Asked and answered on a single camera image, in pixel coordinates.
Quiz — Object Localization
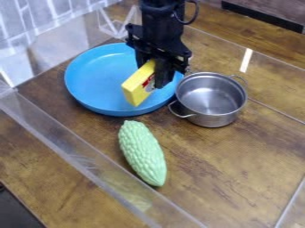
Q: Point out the green bitter gourd toy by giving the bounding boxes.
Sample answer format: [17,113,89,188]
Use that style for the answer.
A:
[118,120,167,187]

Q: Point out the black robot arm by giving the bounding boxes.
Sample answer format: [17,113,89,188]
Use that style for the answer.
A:
[126,0,199,89]

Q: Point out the small steel pot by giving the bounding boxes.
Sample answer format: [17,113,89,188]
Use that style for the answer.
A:
[168,72,247,128]

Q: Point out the blue round tray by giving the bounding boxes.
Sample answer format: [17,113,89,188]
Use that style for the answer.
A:
[64,43,183,117]

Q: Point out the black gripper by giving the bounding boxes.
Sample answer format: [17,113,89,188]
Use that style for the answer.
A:
[126,23,191,89]

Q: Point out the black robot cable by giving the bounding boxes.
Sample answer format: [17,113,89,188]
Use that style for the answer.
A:
[171,0,200,26]

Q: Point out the yellow butter brick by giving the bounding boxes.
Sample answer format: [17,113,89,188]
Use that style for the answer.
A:
[122,60,156,107]

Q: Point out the clear acrylic enclosure wall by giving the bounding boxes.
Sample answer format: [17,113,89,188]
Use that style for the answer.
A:
[0,80,206,228]

